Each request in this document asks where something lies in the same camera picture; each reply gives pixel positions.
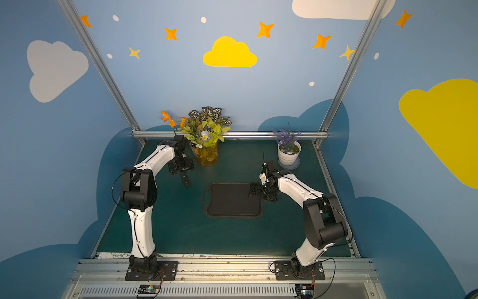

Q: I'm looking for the flower bouquet amber vase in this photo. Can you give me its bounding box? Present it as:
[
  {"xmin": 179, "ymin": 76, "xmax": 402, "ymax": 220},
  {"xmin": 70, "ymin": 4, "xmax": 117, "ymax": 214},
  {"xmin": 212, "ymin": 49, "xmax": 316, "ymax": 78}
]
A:
[{"xmin": 161, "ymin": 106, "xmax": 232, "ymax": 167}]

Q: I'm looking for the right aluminium upright post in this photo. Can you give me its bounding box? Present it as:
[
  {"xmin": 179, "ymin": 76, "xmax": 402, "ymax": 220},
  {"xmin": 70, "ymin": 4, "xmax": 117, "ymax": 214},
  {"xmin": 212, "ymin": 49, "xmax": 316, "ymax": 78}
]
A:
[{"xmin": 314, "ymin": 0, "xmax": 388, "ymax": 150}]

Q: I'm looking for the lavender plant white pot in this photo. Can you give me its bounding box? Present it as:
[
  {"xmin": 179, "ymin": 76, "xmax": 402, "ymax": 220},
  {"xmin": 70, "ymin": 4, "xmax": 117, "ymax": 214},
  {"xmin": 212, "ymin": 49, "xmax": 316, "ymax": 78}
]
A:
[{"xmin": 273, "ymin": 128, "xmax": 301, "ymax": 170}]

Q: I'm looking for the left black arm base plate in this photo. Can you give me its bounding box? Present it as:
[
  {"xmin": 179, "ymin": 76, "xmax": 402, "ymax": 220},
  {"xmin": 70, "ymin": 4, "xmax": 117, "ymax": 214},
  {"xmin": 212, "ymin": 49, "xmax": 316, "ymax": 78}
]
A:
[{"xmin": 124, "ymin": 259, "xmax": 178, "ymax": 281}]

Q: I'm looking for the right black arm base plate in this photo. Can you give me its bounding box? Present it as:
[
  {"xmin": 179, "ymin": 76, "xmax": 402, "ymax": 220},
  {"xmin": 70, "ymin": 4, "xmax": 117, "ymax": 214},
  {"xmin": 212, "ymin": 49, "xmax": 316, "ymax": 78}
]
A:
[{"xmin": 269, "ymin": 260, "xmax": 326, "ymax": 280}]

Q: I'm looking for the black cutting board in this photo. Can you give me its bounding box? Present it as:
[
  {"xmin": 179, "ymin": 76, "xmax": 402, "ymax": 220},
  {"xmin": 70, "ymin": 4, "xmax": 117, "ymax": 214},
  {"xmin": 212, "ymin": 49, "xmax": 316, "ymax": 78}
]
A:
[{"xmin": 201, "ymin": 183, "xmax": 263, "ymax": 219}]

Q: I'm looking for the aluminium upright post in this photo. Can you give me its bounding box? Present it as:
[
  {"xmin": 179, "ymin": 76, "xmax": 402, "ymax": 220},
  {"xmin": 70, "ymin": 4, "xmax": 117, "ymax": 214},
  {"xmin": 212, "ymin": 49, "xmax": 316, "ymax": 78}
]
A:
[
  {"xmin": 57, "ymin": 0, "xmax": 141, "ymax": 133},
  {"xmin": 314, "ymin": 0, "xmax": 388, "ymax": 150}
]

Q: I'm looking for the right controller circuit board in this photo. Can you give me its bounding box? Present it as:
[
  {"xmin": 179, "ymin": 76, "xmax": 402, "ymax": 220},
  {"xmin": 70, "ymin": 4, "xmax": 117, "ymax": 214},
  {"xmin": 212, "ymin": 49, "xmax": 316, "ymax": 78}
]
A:
[{"xmin": 296, "ymin": 284, "xmax": 315, "ymax": 299}]

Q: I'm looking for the left controller circuit board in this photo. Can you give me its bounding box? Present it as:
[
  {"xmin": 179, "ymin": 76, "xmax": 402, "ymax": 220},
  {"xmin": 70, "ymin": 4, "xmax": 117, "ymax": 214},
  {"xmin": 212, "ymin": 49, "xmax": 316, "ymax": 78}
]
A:
[{"xmin": 136, "ymin": 285, "xmax": 158, "ymax": 298}]

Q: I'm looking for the aluminium rear crossbar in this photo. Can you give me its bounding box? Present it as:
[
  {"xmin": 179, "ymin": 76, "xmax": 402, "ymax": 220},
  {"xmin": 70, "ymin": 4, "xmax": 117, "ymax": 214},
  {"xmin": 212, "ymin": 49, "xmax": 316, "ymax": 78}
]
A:
[{"xmin": 133, "ymin": 131, "xmax": 328, "ymax": 140}]

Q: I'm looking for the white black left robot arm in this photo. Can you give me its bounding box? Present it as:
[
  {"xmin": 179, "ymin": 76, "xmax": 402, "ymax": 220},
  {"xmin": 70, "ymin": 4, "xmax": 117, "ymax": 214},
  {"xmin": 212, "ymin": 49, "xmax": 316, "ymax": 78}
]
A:
[{"xmin": 118, "ymin": 135, "xmax": 194, "ymax": 280}]

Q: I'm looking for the aluminium front rail frame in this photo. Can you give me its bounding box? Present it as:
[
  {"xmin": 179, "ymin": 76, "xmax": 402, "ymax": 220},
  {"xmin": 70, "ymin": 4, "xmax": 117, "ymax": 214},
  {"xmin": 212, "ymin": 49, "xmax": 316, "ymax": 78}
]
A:
[{"xmin": 63, "ymin": 253, "xmax": 386, "ymax": 299}]

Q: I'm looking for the controller circuit board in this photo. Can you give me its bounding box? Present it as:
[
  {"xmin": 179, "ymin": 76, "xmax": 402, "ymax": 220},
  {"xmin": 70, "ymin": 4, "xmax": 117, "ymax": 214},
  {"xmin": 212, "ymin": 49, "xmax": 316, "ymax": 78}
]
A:
[
  {"xmin": 296, "ymin": 284, "xmax": 315, "ymax": 299},
  {"xmin": 136, "ymin": 285, "xmax": 158, "ymax": 298}
]

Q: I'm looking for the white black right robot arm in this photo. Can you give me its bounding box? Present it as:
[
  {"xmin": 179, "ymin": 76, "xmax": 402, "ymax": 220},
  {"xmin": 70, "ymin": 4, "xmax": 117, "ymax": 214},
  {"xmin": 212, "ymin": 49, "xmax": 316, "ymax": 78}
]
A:
[{"xmin": 250, "ymin": 161, "xmax": 350, "ymax": 280}]

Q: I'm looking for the left aluminium upright post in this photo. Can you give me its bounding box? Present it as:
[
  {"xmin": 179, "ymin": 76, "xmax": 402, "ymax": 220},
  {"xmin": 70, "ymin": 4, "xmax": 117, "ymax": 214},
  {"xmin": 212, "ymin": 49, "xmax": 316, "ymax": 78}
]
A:
[{"xmin": 57, "ymin": 0, "xmax": 141, "ymax": 133}]

